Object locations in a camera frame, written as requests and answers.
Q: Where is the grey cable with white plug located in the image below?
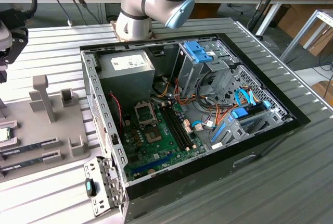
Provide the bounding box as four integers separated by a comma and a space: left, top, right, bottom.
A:
41, 0, 73, 27

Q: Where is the orange wire bundle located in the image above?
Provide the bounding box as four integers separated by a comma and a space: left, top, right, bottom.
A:
174, 78, 235, 131

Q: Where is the looped blue wire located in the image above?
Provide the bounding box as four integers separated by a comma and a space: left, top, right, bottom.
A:
235, 88, 258, 106

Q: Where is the dark RAM stick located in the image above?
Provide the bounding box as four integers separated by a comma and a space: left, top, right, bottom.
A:
0, 155, 63, 173
0, 140, 60, 155

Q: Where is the blue expansion slot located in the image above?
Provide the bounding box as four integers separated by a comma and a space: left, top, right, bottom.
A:
131, 153, 175, 175

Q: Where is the black case fan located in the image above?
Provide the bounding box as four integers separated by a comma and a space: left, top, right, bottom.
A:
108, 92, 123, 131

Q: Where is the red twisted wire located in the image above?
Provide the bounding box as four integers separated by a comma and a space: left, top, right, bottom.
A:
108, 92, 123, 128

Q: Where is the black RAM slot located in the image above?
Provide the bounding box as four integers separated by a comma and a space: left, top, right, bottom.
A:
165, 103, 196, 150
159, 105, 188, 152

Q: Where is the black open PC case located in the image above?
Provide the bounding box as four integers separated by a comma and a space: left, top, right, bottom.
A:
79, 32, 312, 223

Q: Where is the blue plastic drive latch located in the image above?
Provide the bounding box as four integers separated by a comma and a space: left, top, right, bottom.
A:
183, 41, 214, 63

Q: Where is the black latch with blue tab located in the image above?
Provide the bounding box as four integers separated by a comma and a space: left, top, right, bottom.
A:
85, 178, 97, 198

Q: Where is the CPU socket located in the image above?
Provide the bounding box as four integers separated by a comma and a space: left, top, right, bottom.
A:
144, 127, 164, 144

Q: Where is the aluminium profile frame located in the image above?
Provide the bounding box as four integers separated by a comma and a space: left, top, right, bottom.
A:
279, 9, 333, 63

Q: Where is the grey metal disk bay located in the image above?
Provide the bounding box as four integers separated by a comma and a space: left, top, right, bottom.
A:
209, 109, 293, 152

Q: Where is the grey plastic parts rack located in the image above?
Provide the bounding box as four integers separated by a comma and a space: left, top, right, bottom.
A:
0, 74, 92, 183

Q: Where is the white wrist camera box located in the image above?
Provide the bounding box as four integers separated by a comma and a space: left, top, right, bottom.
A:
0, 20, 14, 52

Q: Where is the hard disk in blue carrier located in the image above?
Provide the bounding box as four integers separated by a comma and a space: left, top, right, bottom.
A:
230, 101, 271, 120

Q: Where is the large brown cardboard box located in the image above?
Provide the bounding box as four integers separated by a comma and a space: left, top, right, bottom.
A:
277, 5, 333, 57

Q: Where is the green motherboard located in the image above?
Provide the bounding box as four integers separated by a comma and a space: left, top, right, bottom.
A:
121, 100, 209, 182

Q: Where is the grey hinged slot bracket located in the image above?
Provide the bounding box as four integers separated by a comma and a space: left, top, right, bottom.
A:
83, 156, 128, 218

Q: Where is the grey power supply unit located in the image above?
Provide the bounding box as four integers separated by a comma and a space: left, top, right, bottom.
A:
97, 49, 156, 105

